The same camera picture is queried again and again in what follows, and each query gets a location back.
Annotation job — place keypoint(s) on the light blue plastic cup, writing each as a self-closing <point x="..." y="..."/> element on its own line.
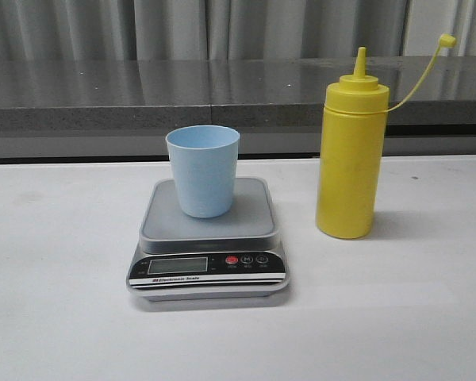
<point x="203" y="162"/>

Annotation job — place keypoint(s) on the yellow squeeze bottle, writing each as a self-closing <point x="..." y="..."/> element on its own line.
<point x="355" y="114"/>

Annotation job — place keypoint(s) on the silver electronic kitchen scale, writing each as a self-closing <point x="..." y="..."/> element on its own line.
<point x="235" y="255"/>

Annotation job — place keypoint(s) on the grey curtain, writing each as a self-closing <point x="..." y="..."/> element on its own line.
<point x="230" y="30"/>

